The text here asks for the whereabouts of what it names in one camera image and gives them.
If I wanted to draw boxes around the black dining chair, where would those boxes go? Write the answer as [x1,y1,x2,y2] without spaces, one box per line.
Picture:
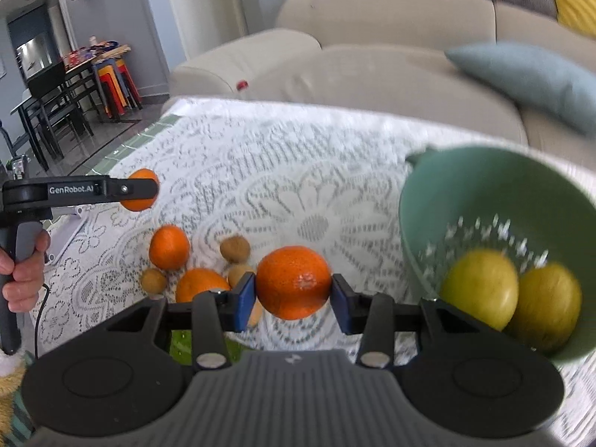
[26,61,93,158]

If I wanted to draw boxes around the orange mandarin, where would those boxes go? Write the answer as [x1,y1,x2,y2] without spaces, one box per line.
[256,245,332,321]
[149,225,190,270]
[176,269,230,304]
[120,168,159,212]

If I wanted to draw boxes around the brown kiwi top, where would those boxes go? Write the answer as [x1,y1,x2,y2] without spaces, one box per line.
[220,235,251,263]

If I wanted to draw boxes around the yellow-green apple left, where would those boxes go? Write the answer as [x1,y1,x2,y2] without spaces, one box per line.
[440,249,519,331]

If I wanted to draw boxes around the yellow-green apple right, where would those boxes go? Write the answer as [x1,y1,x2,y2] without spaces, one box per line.
[507,262,583,353]

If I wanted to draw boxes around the black dining table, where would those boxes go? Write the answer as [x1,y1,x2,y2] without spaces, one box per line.
[10,58,101,171]

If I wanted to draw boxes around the left hand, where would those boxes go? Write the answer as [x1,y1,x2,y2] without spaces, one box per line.
[0,230,51,313]

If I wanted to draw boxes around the green colander bowl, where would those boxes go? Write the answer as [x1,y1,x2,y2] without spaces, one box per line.
[398,145,595,364]

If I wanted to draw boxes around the brown kiwi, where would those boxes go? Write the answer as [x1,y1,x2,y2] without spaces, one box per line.
[139,269,169,296]
[247,300,264,328]
[227,263,256,289]
[220,235,251,263]

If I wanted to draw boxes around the black cable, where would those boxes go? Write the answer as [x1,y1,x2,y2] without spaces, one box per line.
[32,281,52,359]

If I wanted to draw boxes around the green cucumber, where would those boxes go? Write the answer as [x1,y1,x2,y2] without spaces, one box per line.
[170,330,251,366]

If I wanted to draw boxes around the beige sofa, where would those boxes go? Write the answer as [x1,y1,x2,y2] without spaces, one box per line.
[170,0,595,168]

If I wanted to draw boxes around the white lace tablecloth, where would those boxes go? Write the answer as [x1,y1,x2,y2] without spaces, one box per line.
[27,96,596,447]

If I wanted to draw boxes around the yellow-green apple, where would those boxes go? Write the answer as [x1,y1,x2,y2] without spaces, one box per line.
[507,262,583,353]
[440,249,519,331]

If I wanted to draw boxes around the light blue pillow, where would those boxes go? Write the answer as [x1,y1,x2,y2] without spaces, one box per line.
[444,41,595,137]

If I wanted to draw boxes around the stacked coloured stools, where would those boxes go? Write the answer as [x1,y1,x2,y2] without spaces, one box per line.
[93,57,142,121]

